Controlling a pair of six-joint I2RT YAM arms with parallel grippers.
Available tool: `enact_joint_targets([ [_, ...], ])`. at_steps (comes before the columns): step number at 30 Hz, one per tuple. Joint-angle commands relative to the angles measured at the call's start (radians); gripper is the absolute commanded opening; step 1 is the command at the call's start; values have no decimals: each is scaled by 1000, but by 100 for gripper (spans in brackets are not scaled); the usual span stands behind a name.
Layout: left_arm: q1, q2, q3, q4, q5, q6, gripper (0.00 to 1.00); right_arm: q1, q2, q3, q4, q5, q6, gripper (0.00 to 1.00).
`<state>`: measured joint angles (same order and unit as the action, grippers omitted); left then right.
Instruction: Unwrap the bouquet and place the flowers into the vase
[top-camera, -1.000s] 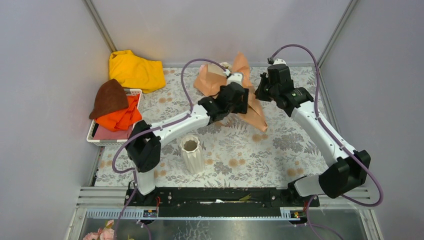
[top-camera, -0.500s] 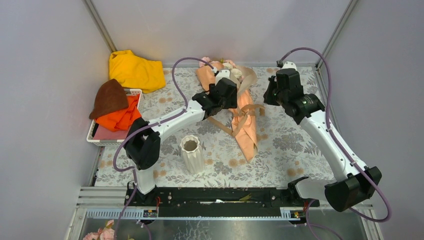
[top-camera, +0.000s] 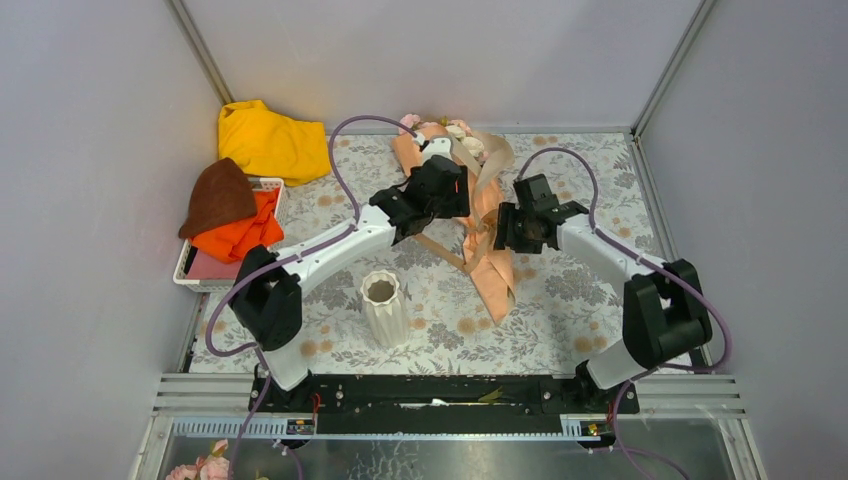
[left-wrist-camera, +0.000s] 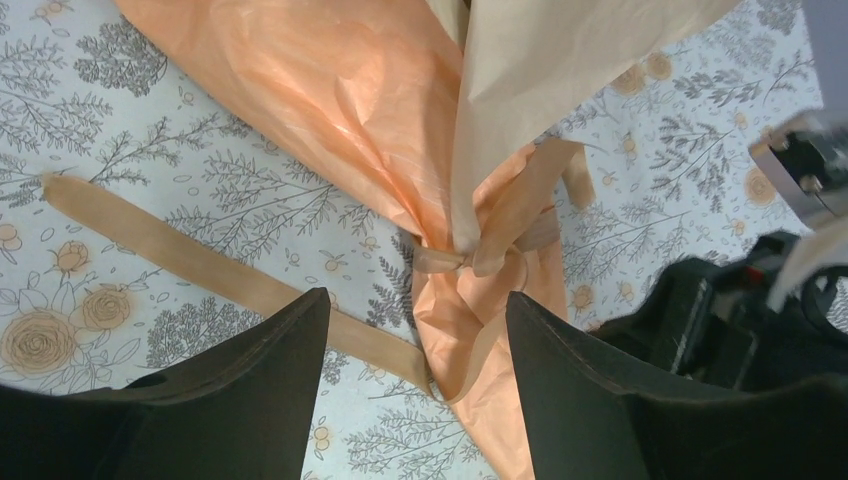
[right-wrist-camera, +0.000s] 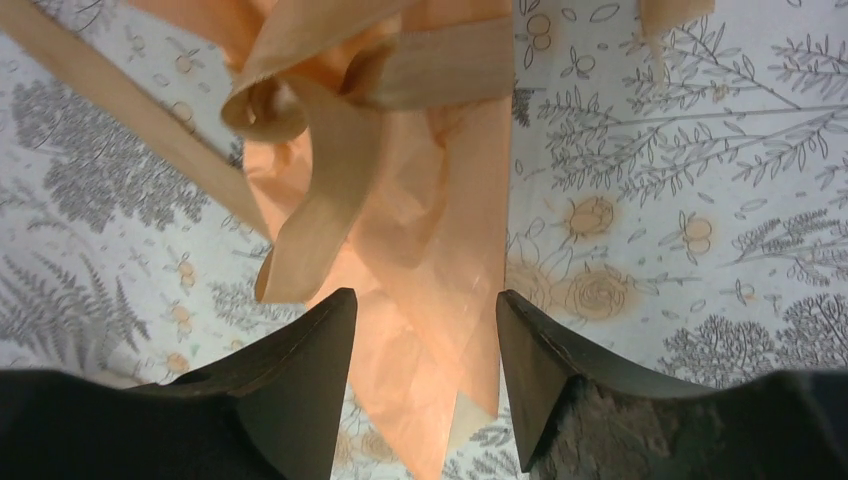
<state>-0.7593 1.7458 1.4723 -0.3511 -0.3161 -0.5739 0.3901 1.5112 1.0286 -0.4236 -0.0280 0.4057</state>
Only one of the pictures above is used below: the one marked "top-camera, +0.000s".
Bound tan satin ribbon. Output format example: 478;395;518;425
414;234;469;273

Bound flower bouquet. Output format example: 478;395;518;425
392;113;515;325

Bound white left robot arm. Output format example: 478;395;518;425
226;155;470;411

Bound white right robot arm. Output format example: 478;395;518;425
494;174;713;412

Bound white ribbed vase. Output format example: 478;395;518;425
360;270;410;348

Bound pink artificial flowers at bottom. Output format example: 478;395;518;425
165;439;231;480

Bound floral patterned table mat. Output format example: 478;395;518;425
184;133;661;375

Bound yellow cloth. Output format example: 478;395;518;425
217;100;331;186

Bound orange cloth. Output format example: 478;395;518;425
189;189;285;264

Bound brown cloth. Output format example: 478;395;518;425
178;158;258;239

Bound pink cloth in basket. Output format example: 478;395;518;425
183;246;242;280

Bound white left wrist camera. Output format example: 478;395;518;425
413;132;453;164

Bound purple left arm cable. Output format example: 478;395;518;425
203;115;425;480

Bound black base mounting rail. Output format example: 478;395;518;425
248;373;640;435

